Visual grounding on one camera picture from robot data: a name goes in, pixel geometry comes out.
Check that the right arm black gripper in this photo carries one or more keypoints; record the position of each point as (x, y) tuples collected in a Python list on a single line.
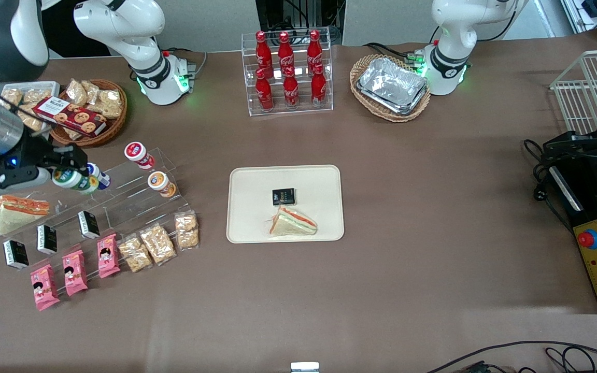
[(33, 152)]

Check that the green-lid yogurt cup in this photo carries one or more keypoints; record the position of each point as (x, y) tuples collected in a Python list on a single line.
[(70, 180)]

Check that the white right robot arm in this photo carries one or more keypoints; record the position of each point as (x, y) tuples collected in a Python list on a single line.
[(138, 31)]

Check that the blue gum bottle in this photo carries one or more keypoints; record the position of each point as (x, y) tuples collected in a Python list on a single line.
[(102, 178)]

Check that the red gum bottle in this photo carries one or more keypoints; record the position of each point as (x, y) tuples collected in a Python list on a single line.
[(138, 154)]

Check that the white rectangular snack tray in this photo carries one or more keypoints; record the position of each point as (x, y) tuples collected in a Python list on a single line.
[(50, 87)]

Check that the aluminium foil tray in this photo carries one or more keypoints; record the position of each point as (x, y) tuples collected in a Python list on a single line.
[(392, 83)]

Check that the beige plastic tray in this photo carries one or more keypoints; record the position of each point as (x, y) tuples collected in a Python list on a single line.
[(319, 181)]

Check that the red cookie box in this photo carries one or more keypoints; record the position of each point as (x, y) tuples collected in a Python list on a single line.
[(70, 116)]

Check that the clear puffed rice snack bag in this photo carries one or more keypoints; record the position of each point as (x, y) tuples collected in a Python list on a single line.
[(11, 97), (33, 123), (37, 96)]

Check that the wicker snack basket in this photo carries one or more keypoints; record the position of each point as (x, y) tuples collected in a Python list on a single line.
[(117, 127)]

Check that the black control box yellow panel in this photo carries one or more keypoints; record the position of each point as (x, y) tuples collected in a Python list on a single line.
[(588, 207)]

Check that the clear cracker bag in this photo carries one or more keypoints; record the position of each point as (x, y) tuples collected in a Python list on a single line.
[(94, 92), (76, 92), (112, 104)]

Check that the black and white small box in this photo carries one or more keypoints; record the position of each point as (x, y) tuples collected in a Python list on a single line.
[(46, 239), (88, 224), (16, 255)]

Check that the clear acrylic stepped display stand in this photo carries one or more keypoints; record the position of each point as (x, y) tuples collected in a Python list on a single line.
[(127, 199)]

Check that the large wrapped triangle sandwich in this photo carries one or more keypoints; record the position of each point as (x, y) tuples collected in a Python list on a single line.
[(16, 215)]

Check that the orange-lid yogurt cup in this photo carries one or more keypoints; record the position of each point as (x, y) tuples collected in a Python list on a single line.
[(160, 184)]

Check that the red emergency stop button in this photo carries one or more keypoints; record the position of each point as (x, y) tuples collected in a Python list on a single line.
[(587, 239)]

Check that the pink snack packet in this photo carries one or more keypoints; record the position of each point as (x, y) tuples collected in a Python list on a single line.
[(44, 289), (108, 256), (74, 273)]

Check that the clear rice crispy bar pack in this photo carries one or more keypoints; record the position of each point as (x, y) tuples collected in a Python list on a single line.
[(187, 230), (135, 254), (157, 243)]

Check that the grey connector box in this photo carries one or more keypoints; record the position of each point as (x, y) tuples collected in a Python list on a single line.
[(187, 67)]

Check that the wicker basket with foil trays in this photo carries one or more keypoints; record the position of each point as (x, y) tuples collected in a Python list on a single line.
[(399, 119)]

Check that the clear acrylic bottle rack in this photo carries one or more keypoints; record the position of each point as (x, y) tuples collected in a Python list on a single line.
[(246, 109)]

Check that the red cola bottle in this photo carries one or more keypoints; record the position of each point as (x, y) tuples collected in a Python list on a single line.
[(291, 92), (264, 52), (314, 52), (264, 93), (318, 88), (285, 54)]

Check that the flat black snack packet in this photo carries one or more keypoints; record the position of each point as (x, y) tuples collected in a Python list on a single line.
[(283, 197)]

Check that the small wrapped triangle sandwich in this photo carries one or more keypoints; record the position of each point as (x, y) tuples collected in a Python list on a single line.
[(293, 224)]

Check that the black equipment cabinet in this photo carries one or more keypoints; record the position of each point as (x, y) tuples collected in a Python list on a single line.
[(298, 13)]

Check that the small silver metal object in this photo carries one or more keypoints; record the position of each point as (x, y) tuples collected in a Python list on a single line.
[(304, 367)]

